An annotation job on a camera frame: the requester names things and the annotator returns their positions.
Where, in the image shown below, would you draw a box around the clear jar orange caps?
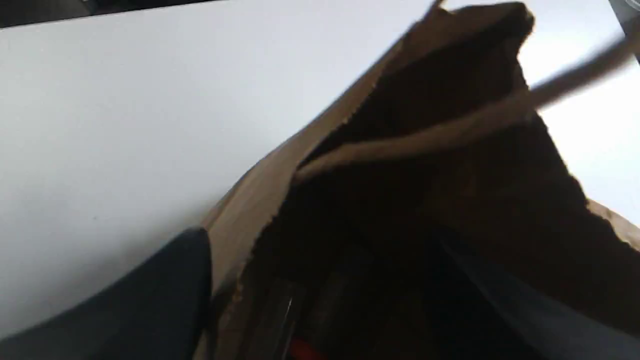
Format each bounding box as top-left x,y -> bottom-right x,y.
244,278 -> 329,360

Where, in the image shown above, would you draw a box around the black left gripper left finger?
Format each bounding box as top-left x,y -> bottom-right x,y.
0,228 -> 211,360

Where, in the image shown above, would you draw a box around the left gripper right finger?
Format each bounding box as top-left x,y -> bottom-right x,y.
435,235 -> 639,360

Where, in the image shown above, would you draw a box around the brown paper bag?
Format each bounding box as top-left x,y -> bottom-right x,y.
192,0 -> 639,360

